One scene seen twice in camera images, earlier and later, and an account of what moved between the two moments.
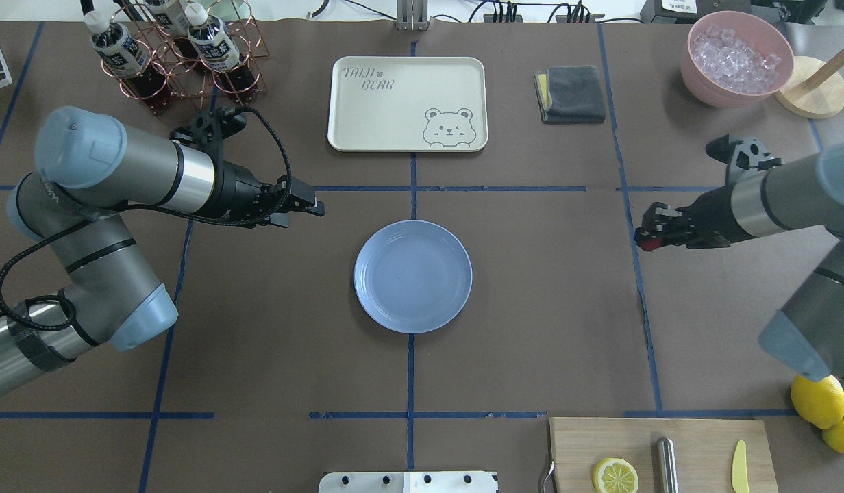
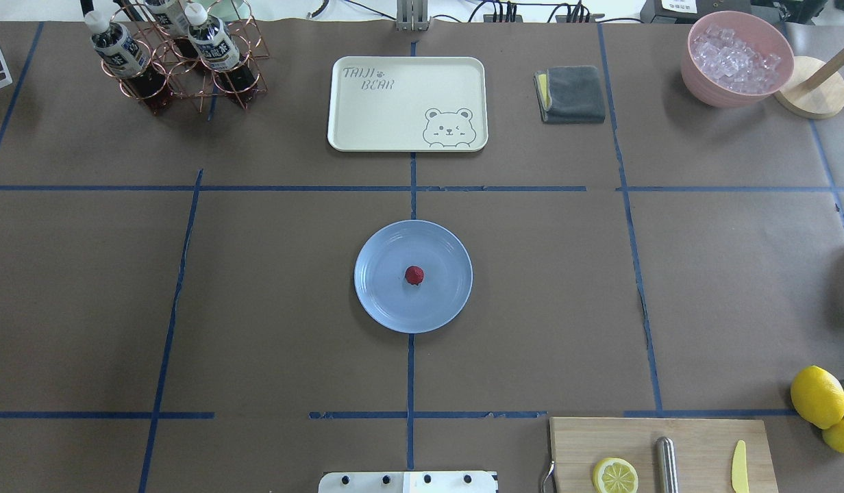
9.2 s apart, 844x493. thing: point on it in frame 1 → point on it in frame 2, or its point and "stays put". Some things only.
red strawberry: x=651 y=244 → x=414 y=274
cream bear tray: x=403 y=103 stays put
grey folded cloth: x=570 y=95 stays put
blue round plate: x=413 y=276 stays put
